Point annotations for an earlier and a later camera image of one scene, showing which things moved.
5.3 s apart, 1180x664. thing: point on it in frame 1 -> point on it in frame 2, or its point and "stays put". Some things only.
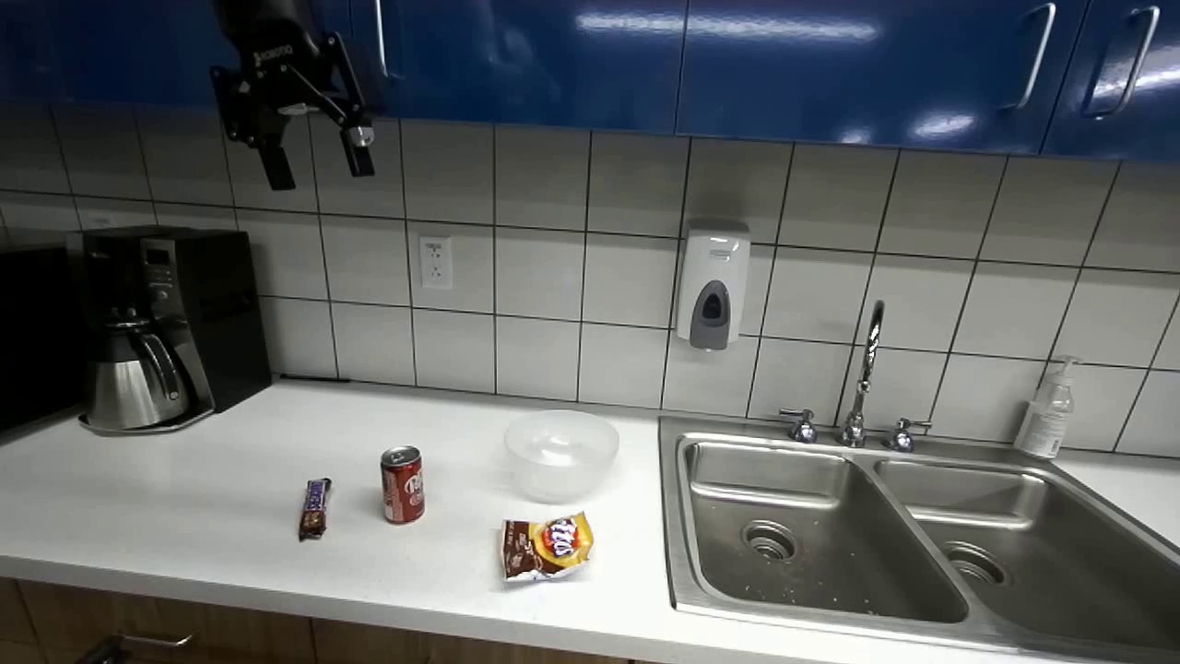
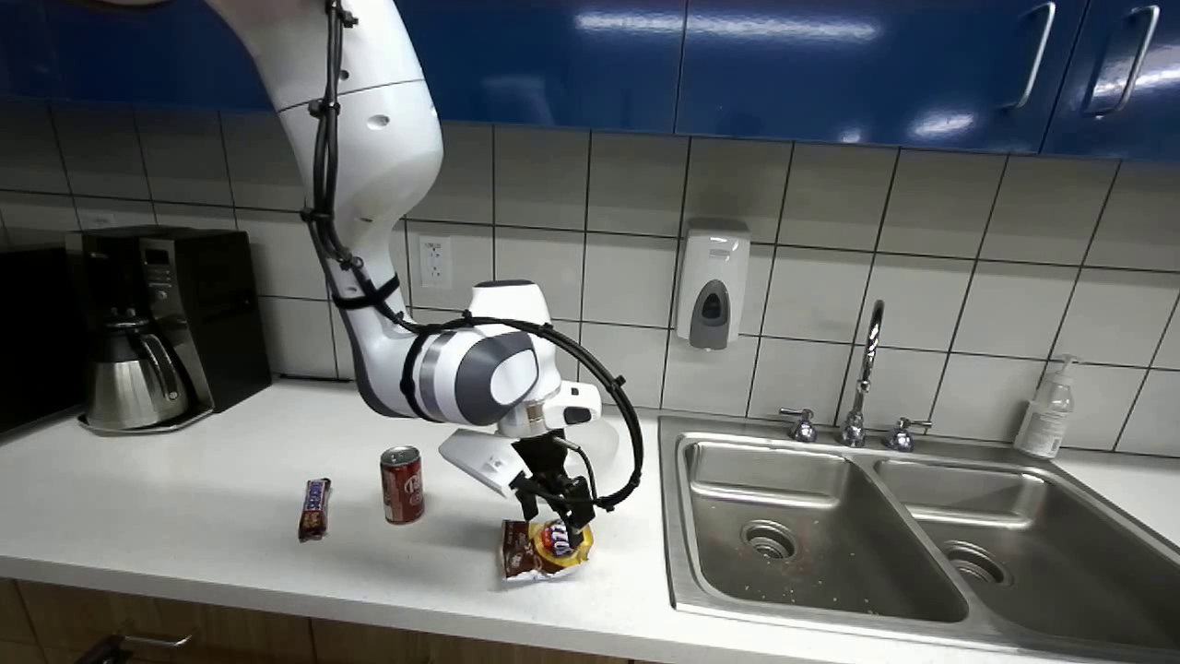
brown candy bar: [313, 512] stays put
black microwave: [40, 332] stays put
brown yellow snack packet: [542, 550] stays put
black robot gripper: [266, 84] -> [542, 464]
